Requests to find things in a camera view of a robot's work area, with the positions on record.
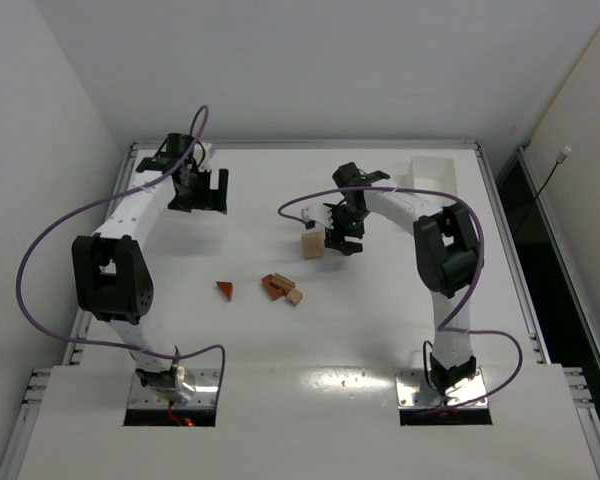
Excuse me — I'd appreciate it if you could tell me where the purple cable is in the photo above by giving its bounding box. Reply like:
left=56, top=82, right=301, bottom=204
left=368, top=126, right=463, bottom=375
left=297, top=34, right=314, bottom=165
left=278, top=187, right=524, bottom=416
left=15, top=104, right=226, bottom=396

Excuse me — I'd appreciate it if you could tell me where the red-brown arch block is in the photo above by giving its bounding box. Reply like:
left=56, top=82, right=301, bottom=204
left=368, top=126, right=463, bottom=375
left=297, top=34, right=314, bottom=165
left=261, top=274, right=285, bottom=301

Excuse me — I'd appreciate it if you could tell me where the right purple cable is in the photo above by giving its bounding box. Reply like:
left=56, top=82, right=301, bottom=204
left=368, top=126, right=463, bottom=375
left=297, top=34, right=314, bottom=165
left=278, top=187, right=524, bottom=416

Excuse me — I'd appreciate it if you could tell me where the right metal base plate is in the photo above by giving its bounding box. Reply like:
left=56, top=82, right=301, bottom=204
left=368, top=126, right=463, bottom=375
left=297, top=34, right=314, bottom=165
left=395, top=368, right=489, bottom=412

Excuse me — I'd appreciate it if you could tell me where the red-brown triangle block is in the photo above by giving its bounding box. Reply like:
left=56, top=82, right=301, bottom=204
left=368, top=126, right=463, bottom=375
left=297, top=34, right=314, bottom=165
left=216, top=281, right=234, bottom=302

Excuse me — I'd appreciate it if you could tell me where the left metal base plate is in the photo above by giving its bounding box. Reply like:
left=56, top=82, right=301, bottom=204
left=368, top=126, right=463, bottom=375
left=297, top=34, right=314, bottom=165
left=127, top=368, right=220, bottom=410

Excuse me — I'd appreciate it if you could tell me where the black cable white plug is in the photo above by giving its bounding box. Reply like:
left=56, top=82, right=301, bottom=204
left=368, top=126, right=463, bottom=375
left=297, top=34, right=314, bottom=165
left=533, top=146, right=572, bottom=202

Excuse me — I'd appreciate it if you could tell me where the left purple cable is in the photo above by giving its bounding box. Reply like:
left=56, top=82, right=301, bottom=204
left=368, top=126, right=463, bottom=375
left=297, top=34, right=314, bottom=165
left=15, top=104, right=226, bottom=396

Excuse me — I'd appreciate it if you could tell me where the white plastic box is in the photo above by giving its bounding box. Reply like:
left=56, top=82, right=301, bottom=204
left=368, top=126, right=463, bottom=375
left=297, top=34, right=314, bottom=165
left=393, top=156, right=457, bottom=194

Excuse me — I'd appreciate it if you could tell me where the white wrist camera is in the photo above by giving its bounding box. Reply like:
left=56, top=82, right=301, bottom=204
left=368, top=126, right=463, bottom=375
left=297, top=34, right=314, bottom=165
left=300, top=203, right=334, bottom=230
left=195, top=142, right=216, bottom=171

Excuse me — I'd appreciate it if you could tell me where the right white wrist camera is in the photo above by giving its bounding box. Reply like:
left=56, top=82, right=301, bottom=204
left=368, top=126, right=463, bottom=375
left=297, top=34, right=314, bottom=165
left=300, top=203, right=334, bottom=230

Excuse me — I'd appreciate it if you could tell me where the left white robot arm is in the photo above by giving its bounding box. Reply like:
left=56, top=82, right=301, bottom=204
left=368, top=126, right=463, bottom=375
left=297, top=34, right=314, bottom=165
left=71, top=133, right=229, bottom=405

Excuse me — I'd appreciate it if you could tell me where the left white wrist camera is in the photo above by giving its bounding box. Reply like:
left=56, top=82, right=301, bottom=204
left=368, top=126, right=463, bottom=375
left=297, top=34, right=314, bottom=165
left=195, top=142, right=216, bottom=171

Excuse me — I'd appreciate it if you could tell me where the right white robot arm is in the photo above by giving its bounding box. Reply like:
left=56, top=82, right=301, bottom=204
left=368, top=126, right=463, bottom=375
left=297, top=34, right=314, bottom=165
left=324, top=162, right=481, bottom=395

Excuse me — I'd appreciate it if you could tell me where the metal base plate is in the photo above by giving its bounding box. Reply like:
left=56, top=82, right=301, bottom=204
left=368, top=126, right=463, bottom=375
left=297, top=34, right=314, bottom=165
left=127, top=368, right=220, bottom=410
left=395, top=368, right=489, bottom=412

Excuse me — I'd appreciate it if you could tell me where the small light wood cube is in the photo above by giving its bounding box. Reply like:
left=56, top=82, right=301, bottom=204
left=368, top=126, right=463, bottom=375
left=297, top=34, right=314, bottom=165
left=286, top=288, right=303, bottom=306

